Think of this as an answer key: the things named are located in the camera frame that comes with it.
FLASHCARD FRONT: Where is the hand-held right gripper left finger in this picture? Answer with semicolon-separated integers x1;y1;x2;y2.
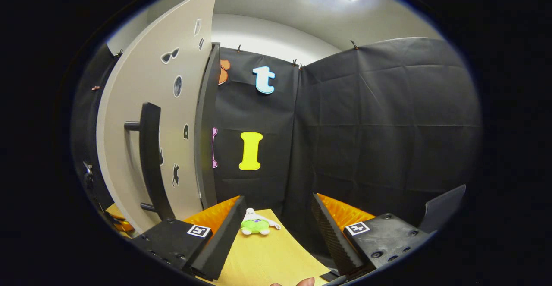
131;195;248;281

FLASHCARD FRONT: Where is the black backdrop cloth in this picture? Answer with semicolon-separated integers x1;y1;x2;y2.
71;37;482;256

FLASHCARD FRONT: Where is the black door handle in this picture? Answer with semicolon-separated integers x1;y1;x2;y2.
124;102;176;221

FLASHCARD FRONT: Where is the dark grey cabinet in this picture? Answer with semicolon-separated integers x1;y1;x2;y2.
193;42;222;211

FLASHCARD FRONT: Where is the green plush toy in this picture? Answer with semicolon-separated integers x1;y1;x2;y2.
240;207;282;236

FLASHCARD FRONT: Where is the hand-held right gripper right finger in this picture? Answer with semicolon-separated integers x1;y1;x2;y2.
311;192;433;278

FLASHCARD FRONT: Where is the dark grey panel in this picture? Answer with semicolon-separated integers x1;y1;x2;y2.
417;185;467;235

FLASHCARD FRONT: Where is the beige cabinet door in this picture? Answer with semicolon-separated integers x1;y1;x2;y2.
96;0;221;234

